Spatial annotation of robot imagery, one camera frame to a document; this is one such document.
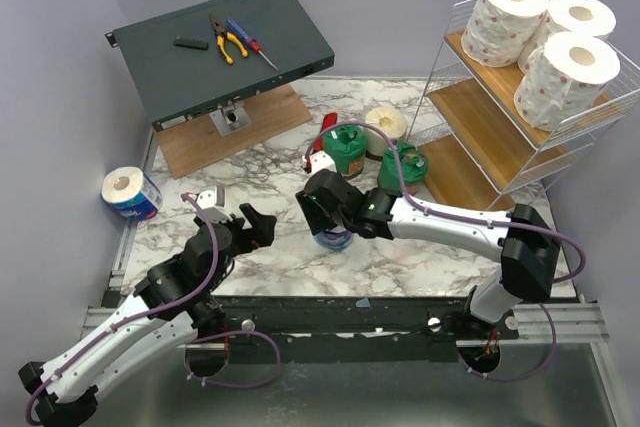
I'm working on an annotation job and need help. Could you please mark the dark grey rack chassis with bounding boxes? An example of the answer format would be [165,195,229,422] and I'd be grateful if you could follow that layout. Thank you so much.
[105,0,335,132]

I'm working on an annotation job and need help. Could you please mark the floral roll back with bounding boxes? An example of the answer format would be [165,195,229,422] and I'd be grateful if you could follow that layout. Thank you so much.
[514,31,620,132]

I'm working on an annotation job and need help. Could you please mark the floral roll front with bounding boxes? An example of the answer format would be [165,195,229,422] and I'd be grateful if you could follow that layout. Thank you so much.
[517,0,617,73]

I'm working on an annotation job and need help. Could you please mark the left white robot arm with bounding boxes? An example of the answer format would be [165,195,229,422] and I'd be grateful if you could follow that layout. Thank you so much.
[19,203,276,426]

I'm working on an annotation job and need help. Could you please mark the top wooden shelf board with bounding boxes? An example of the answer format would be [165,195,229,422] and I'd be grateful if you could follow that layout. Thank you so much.
[444,31,622,149]

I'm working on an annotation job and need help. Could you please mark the blue red screwdriver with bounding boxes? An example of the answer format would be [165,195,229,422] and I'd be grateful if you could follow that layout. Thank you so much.
[225,18,278,70]

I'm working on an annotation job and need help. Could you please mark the wooden board under chassis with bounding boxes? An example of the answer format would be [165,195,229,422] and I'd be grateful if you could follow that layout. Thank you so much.
[156,85,312,179]

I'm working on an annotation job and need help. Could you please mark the middle wooden shelf board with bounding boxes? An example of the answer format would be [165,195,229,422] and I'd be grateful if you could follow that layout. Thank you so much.
[427,79,575,192]

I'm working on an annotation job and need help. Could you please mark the black bit holder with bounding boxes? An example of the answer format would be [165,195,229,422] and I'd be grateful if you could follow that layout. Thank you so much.
[173,37,209,51]

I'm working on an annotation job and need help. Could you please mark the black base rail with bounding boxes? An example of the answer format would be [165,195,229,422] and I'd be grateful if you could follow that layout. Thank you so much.
[185,296,518,375]

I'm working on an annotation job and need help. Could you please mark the floral roll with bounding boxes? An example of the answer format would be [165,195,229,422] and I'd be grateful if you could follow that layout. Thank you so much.
[461,0,549,67]
[517,0,617,73]
[514,31,620,132]

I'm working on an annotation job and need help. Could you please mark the bottom wooden shelf board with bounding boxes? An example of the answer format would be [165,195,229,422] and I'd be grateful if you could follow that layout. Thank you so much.
[419,135,515,211]

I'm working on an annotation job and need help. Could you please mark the white wire shelf rack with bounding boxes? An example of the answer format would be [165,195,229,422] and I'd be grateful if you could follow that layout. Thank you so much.
[411,0,639,210]

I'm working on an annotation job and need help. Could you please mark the yellow handled pliers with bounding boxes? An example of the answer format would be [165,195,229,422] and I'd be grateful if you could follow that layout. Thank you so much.
[209,15,249,65]

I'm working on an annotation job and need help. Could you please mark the wooden shelf board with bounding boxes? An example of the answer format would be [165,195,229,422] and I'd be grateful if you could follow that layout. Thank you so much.
[427,79,575,192]
[444,31,622,149]
[419,135,515,211]

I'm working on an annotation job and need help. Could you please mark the cream wrapped roll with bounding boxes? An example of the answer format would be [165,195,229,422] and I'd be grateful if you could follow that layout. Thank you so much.
[363,105,408,159]

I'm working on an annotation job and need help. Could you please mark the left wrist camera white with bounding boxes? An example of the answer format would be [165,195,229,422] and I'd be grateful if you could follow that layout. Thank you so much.
[196,186,229,222]

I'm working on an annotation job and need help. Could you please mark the red utility knife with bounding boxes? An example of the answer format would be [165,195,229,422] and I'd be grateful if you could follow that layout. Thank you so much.
[314,112,338,151]

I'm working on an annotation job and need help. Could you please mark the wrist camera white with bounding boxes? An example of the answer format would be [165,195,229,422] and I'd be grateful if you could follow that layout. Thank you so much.
[196,186,229,222]
[304,151,337,175]

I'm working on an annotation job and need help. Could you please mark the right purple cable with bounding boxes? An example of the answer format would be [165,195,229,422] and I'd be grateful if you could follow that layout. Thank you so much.
[305,121,586,283]

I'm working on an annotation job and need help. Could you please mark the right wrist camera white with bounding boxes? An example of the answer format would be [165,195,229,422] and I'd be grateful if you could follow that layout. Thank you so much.
[304,151,337,175]

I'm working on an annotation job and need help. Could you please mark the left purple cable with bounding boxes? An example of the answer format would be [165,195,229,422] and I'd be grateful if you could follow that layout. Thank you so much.
[24,191,221,426]

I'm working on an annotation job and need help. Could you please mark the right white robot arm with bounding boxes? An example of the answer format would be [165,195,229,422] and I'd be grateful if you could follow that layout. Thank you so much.
[296,169,560,339]

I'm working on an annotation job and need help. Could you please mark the blue Tempo tissue roll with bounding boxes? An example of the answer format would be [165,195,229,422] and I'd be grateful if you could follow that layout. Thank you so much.
[314,227,353,252]

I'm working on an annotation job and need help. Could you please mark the green roll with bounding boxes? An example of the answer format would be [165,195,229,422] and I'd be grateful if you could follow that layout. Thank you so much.
[377,142,429,195]
[322,124,367,179]

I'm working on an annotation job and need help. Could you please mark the purple cable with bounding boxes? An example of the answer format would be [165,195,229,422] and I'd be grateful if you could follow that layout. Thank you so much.
[305,121,586,283]
[24,191,221,426]

